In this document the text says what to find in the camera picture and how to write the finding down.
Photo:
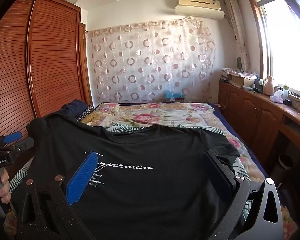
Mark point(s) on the dark trash bin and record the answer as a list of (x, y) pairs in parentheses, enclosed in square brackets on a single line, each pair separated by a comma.
[(285, 165)]

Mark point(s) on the blue toy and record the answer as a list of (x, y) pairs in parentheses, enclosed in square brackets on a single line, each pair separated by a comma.
[(172, 95)]

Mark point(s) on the window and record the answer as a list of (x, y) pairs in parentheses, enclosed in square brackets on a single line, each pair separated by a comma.
[(285, 50)]

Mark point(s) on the white wall air conditioner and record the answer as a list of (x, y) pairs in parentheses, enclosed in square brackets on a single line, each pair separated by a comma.
[(200, 12)]

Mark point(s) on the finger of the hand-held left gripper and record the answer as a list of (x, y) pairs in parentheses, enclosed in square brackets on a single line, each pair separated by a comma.
[(11, 138)]

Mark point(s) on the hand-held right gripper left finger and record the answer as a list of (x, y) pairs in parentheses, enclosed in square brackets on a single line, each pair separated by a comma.
[(81, 177)]

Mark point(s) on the circle-patterned sheer curtain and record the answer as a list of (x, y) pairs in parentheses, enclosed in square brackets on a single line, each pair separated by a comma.
[(152, 62)]

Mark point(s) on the long wooden cabinet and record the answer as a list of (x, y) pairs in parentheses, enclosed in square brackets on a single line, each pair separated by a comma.
[(252, 115)]

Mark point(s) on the brown wooden wardrobe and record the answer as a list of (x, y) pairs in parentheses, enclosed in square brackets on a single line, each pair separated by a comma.
[(52, 55)]

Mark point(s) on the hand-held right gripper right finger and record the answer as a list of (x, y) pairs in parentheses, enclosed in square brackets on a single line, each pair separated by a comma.
[(222, 177)]

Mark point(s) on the leaf-printed bed sheet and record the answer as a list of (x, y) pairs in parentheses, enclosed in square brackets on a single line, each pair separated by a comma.
[(115, 129)]

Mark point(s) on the folded mustard garment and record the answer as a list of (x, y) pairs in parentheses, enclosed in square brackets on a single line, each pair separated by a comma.
[(90, 118)]

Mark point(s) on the person's left hand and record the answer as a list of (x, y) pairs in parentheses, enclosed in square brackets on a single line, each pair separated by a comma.
[(5, 190)]

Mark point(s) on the floral window curtain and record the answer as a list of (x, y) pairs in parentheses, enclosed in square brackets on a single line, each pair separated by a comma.
[(237, 30)]

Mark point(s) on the black t-shirt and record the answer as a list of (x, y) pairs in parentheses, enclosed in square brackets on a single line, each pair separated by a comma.
[(140, 205)]

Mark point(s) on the cardboard box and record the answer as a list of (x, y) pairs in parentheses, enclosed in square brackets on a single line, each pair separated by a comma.
[(242, 81)]

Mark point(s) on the green-capped bottle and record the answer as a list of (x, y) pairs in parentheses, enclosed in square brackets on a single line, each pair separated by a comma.
[(285, 91)]

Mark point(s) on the tissue pack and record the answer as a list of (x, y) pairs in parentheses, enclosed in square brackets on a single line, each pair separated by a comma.
[(277, 97)]

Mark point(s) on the folded patterned navy garment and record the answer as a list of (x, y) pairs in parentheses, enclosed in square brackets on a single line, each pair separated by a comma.
[(86, 111)]

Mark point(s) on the floral cloth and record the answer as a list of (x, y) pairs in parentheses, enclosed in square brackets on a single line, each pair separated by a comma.
[(236, 72)]

